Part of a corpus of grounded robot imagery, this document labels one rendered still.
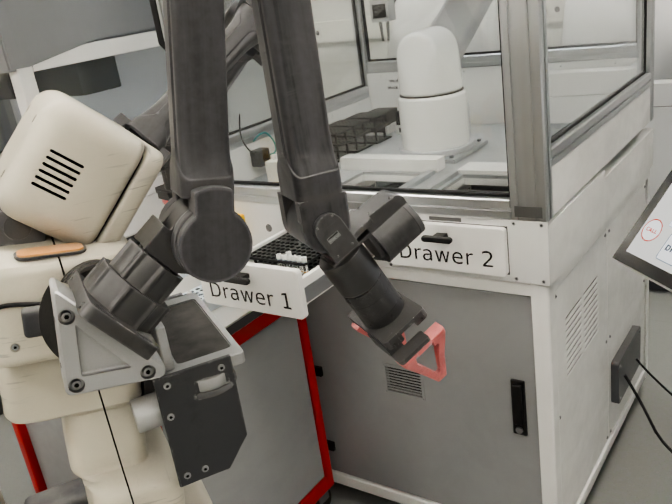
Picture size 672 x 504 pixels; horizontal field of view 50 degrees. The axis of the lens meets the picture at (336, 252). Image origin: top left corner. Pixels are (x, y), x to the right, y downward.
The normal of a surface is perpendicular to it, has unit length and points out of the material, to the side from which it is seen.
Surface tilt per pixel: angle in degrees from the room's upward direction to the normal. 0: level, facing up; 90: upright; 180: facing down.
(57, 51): 90
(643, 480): 0
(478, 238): 90
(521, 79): 90
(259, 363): 90
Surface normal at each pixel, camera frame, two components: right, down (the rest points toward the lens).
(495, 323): -0.56, 0.36
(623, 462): -0.14, -0.93
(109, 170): 0.42, 0.26
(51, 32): 0.82, 0.09
